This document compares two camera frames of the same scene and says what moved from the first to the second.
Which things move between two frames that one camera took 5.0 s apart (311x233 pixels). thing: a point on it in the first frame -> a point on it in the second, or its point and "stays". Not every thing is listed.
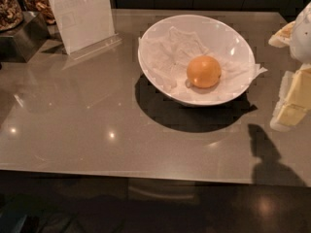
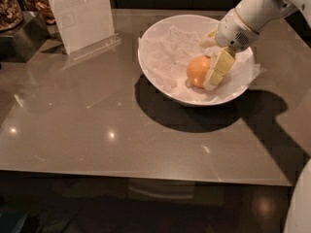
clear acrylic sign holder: (84, 16) stays
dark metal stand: (19, 44) stays
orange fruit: (203, 72) stays
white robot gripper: (302, 36) -> (232, 32)
